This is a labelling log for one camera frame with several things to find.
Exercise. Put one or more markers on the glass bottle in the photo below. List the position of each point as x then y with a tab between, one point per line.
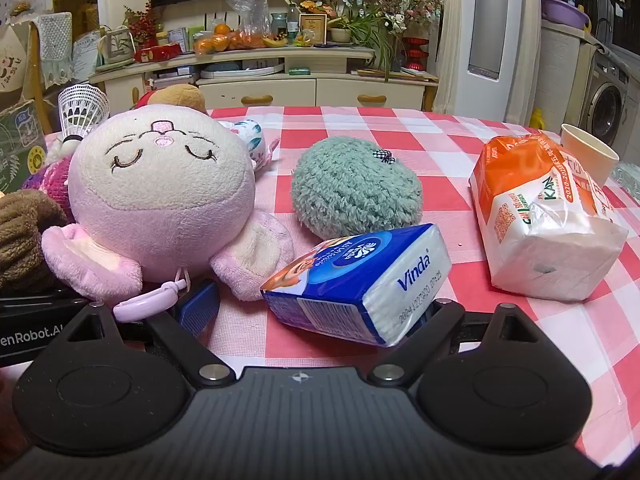
292	22

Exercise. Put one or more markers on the clear plastic bag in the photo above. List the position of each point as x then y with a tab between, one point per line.
252	7

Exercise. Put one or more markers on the brown fuzzy plush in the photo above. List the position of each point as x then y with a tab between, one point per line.
25	240

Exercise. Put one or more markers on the pink plush toy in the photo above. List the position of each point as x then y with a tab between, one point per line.
160	190

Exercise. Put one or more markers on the white standing air conditioner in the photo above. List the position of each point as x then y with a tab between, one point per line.
487	35

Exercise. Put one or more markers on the red box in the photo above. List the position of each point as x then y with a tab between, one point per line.
157	52

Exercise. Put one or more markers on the red candle holder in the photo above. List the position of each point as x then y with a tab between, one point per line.
415	52

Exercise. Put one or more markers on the orange tissue pack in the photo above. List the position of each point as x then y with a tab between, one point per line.
540	220

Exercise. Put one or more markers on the pink artificial flowers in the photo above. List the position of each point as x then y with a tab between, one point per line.
405	5

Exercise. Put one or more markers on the small green box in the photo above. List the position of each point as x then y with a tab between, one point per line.
302	71

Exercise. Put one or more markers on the beige printed tote bag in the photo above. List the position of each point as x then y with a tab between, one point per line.
12	60

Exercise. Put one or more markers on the paper cup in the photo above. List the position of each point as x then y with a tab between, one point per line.
590	152

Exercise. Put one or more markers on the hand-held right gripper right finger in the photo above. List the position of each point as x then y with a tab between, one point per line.
440	317

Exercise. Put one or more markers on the purple knitted toy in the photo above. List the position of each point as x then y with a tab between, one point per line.
47	180

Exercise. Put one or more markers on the yellow bottle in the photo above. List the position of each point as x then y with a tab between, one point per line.
537	119

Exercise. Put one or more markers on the blue tissue pack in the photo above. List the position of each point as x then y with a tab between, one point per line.
360	280

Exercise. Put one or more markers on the wooden chair with lace cover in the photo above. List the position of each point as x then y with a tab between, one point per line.
52	45

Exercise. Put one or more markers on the purple basin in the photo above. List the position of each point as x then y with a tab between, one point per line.
565	12

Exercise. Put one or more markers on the printed paper document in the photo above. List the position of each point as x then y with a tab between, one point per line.
87	55

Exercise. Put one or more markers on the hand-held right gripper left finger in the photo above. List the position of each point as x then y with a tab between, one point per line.
197	310

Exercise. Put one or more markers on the white tray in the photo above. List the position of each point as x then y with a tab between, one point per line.
240	71

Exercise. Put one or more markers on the wooden picture frame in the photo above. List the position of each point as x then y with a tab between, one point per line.
313	29

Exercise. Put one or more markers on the green fluffy plush ball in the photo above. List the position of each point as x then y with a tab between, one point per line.
355	190

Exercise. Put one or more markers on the pile of oranges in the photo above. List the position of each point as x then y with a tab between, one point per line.
220	40

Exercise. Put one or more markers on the cardboard box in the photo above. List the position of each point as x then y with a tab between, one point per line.
17	145

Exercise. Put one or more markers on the small white patterned plush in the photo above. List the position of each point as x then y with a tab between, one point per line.
250	135

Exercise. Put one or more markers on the teal cloth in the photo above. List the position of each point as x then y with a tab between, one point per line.
627	180

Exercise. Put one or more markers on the green potted plant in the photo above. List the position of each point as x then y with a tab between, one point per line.
362	35

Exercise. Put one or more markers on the washing machine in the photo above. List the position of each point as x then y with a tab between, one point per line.
602	100

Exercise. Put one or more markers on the red checkered tablecloth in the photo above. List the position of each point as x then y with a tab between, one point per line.
450	160

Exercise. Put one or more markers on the cream tv cabinet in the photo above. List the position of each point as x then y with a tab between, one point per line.
300	92

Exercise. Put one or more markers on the red berry branches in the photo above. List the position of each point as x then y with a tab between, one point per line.
142	22

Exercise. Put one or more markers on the brown plush bear red hat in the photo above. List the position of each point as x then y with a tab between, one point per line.
180	95

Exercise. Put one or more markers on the banana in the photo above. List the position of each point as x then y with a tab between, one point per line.
275	41

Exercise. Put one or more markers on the white shuttlecock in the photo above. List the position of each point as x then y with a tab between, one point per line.
82	107

